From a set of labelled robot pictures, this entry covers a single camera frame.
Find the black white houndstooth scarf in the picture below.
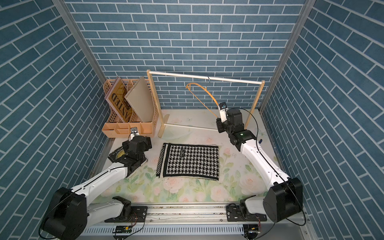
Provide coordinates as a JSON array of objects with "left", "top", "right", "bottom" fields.
[{"left": 156, "top": 143, "right": 220, "bottom": 181}]

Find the orange wooden clothes hanger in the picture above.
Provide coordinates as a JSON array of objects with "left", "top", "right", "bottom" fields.
[{"left": 185, "top": 76, "right": 221, "bottom": 119}]

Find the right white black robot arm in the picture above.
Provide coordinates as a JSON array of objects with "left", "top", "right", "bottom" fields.
[{"left": 216, "top": 103, "right": 304, "bottom": 223}]

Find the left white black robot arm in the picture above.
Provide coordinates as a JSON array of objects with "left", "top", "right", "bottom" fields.
[{"left": 38, "top": 132, "right": 152, "bottom": 240}]

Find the black paperback book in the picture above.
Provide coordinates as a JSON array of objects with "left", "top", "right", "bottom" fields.
[{"left": 108, "top": 147, "right": 147, "bottom": 167}]

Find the pink plastic file organizer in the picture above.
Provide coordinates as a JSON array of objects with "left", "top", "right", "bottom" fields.
[{"left": 102, "top": 79, "right": 159, "bottom": 138}]

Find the wooden clothes rack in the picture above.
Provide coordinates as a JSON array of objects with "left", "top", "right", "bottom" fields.
[{"left": 146, "top": 69, "right": 266, "bottom": 139}]

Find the beige grey folder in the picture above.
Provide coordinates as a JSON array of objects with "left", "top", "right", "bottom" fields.
[{"left": 125, "top": 77, "right": 155, "bottom": 123}]

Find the brown wanted poster book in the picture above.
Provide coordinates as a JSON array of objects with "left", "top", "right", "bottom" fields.
[{"left": 103, "top": 77, "right": 133, "bottom": 123}]

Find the left green circuit board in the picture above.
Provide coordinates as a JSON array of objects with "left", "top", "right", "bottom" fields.
[{"left": 113, "top": 226, "right": 133, "bottom": 235}]

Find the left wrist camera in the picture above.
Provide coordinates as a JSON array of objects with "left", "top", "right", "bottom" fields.
[{"left": 129, "top": 127, "right": 139, "bottom": 140}]

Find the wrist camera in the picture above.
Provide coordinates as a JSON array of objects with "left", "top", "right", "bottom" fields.
[
  {"left": 219, "top": 102, "right": 229, "bottom": 123},
  {"left": 129, "top": 127, "right": 139, "bottom": 140}
]

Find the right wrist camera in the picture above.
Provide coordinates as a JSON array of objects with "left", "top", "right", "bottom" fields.
[{"left": 219, "top": 102, "right": 229, "bottom": 123}]

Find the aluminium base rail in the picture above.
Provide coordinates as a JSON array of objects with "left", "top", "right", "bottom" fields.
[{"left": 79, "top": 204, "right": 316, "bottom": 240}]

